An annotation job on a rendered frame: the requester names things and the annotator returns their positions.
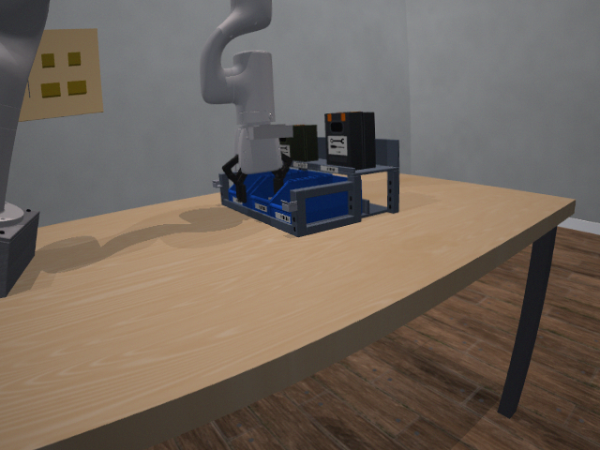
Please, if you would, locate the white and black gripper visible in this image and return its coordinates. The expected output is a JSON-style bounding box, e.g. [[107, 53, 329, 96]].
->
[[222, 127, 293, 203]]

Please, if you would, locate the black tool case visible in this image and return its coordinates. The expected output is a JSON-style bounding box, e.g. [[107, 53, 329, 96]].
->
[[324, 112, 376, 170]]

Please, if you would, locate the blue bin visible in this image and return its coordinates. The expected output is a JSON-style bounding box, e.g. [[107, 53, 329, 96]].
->
[[230, 169, 301, 208], [251, 171, 331, 216], [271, 175, 348, 224]]

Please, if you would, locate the grey shelf rack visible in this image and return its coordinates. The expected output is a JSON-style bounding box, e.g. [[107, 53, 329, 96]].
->
[[213, 137, 399, 237]]

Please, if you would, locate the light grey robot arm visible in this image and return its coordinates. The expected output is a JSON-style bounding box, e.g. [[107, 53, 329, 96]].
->
[[0, 0, 293, 228]]

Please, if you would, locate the dark green tool case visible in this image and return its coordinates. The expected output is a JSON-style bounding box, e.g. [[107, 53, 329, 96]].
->
[[279, 125, 319, 162]]

